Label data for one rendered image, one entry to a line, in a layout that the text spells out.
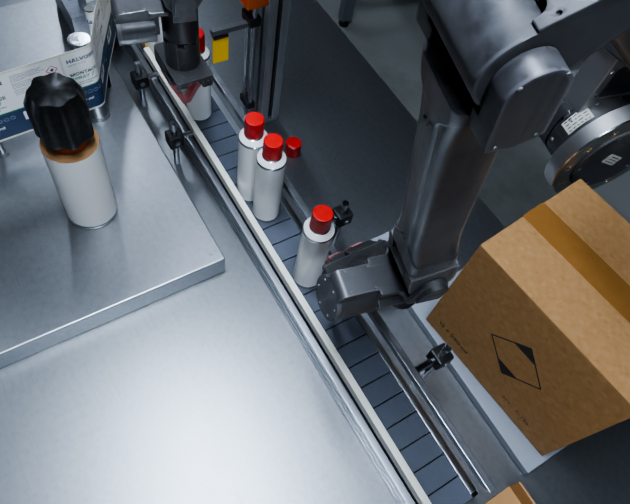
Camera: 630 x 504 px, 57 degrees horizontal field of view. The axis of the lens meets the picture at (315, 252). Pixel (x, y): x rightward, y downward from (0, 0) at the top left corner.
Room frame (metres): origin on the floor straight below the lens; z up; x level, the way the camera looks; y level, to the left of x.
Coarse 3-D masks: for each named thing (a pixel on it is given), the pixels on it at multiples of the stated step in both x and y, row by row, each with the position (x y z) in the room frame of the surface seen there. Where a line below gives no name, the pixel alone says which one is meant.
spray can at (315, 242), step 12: (312, 216) 0.50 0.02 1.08; (324, 216) 0.50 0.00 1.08; (312, 228) 0.50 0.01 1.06; (324, 228) 0.49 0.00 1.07; (300, 240) 0.50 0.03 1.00; (312, 240) 0.48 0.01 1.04; (324, 240) 0.49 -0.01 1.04; (300, 252) 0.49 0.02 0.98; (312, 252) 0.48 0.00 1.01; (324, 252) 0.49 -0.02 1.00; (300, 264) 0.49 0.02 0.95; (312, 264) 0.48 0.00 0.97; (300, 276) 0.49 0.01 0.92; (312, 276) 0.49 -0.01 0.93
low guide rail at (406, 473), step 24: (144, 48) 0.92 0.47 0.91; (192, 120) 0.76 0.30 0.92; (216, 168) 0.67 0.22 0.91; (264, 240) 0.54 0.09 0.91; (288, 288) 0.46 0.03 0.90; (312, 312) 0.42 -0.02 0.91; (336, 360) 0.35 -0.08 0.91; (360, 408) 0.29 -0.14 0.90; (384, 432) 0.26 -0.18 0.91; (408, 480) 0.20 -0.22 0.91
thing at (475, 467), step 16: (224, 96) 0.81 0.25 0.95; (240, 112) 0.77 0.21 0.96; (288, 192) 0.63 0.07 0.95; (304, 208) 0.59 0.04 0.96; (384, 336) 0.40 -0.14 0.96; (400, 352) 0.37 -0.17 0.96; (416, 384) 0.33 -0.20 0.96; (432, 400) 0.31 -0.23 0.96; (448, 432) 0.27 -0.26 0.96; (464, 448) 0.25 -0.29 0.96; (480, 480) 0.22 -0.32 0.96
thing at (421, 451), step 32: (224, 128) 0.80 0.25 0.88; (224, 160) 0.72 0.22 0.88; (288, 224) 0.61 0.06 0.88; (288, 256) 0.54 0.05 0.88; (320, 320) 0.43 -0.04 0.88; (352, 320) 0.45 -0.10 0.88; (352, 352) 0.39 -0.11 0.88; (384, 384) 0.35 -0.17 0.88; (384, 416) 0.29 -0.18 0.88; (416, 416) 0.31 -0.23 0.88; (384, 448) 0.24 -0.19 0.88; (416, 448) 0.26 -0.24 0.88; (448, 480) 0.22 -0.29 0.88
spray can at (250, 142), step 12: (252, 120) 0.65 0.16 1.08; (264, 120) 0.66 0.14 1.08; (240, 132) 0.66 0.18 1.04; (252, 132) 0.64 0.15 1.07; (264, 132) 0.67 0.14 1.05; (240, 144) 0.64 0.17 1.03; (252, 144) 0.64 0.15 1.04; (240, 156) 0.64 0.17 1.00; (252, 156) 0.63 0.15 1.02; (240, 168) 0.64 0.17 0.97; (252, 168) 0.63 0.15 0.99; (240, 180) 0.64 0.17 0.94; (252, 180) 0.63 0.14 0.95; (240, 192) 0.63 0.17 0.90; (252, 192) 0.63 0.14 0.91
